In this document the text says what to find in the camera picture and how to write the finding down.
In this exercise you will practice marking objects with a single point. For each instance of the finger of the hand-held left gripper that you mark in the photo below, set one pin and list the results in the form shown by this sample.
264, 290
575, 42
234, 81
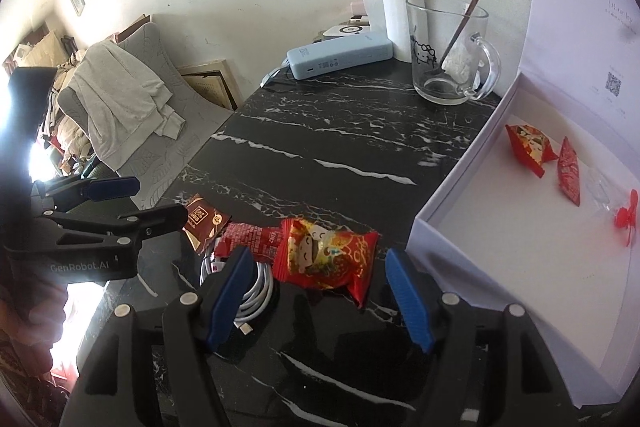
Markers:
110, 188
150, 219

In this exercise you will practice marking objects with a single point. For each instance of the white crumpled tissue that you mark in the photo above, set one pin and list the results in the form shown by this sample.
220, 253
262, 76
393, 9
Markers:
457, 62

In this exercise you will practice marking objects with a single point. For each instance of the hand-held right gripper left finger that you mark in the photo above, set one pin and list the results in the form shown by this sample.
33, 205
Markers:
230, 297

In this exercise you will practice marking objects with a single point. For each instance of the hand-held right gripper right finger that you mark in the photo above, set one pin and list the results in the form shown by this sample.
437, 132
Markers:
410, 302

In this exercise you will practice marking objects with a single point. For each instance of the pile of clothes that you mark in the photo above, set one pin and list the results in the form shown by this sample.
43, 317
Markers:
45, 52

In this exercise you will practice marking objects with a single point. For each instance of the person's left hand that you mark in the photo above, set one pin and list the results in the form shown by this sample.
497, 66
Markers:
27, 322

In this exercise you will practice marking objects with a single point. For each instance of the brown snack packet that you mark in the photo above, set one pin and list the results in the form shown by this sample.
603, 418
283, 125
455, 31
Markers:
200, 217

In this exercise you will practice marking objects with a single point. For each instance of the light blue power bank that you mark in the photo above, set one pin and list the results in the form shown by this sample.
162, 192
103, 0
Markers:
340, 57

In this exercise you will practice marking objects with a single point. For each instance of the small red cartoon snack packet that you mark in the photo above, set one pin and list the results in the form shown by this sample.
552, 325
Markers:
530, 147

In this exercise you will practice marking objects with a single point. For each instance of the large red cartoon snack packet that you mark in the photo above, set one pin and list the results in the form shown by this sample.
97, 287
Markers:
325, 257

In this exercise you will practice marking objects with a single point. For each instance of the white gift box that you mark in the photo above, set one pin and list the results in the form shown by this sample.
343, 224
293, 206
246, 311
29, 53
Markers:
500, 257

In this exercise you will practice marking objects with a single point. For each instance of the plain red snack packet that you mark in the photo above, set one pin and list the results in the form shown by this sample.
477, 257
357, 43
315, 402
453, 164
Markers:
568, 172

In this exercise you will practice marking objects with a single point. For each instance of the wooden framed certificate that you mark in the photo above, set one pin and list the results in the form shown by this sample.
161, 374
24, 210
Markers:
210, 82

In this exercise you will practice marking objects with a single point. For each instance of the metal spoon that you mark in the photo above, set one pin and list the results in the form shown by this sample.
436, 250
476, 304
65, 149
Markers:
462, 27

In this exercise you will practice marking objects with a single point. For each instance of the small white round-dial device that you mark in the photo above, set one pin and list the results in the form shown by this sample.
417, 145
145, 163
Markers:
345, 31

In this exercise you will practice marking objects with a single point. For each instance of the grey padded chair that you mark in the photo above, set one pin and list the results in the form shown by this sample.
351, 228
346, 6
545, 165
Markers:
200, 122

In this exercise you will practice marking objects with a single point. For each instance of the glass mug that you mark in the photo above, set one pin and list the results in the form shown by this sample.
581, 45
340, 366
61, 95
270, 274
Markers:
425, 24

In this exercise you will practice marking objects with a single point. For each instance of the long red snack packet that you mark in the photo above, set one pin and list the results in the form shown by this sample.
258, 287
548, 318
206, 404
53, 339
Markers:
250, 237

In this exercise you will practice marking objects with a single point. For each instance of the light grey garment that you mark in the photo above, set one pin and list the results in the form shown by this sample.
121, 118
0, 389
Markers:
115, 97

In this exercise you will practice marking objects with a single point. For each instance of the white paper towel roll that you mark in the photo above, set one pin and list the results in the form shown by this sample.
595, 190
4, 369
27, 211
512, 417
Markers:
397, 7

